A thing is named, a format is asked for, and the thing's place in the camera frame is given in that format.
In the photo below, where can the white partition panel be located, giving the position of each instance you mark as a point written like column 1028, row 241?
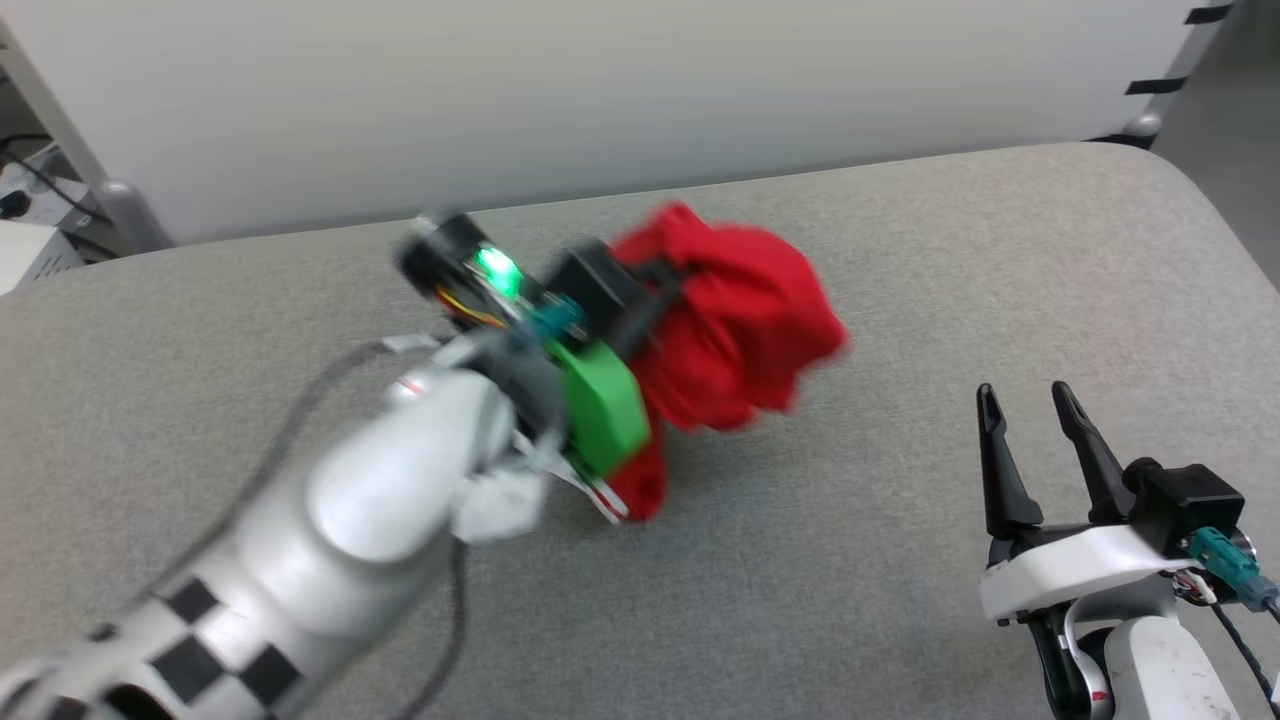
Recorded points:
column 600, row 90

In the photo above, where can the red basketball jersey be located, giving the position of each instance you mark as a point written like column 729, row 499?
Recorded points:
column 740, row 300

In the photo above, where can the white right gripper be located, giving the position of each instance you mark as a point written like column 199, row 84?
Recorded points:
column 1080, row 565

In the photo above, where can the teal camera connector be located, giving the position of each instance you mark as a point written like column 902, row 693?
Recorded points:
column 1228, row 565
column 558, row 318

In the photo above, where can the teal right camera connector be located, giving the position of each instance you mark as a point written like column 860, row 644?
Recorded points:
column 1228, row 565

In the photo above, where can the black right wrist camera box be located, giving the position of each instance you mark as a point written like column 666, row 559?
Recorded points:
column 1190, row 505

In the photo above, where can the grey metal partition post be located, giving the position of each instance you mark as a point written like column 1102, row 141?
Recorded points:
column 120, row 205

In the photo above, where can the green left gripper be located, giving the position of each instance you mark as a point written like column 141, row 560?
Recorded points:
column 600, row 410

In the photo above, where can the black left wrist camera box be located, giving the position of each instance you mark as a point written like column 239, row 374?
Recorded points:
column 595, row 285

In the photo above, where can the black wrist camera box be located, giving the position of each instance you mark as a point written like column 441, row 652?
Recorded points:
column 1190, row 505
column 595, row 285

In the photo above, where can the white power supply box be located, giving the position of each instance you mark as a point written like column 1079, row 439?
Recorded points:
column 30, row 255

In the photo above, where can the teal left camera connector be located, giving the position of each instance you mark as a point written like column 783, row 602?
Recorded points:
column 558, row 318

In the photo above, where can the grey post with black tape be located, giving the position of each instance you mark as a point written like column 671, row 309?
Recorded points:
column 1180, row 60

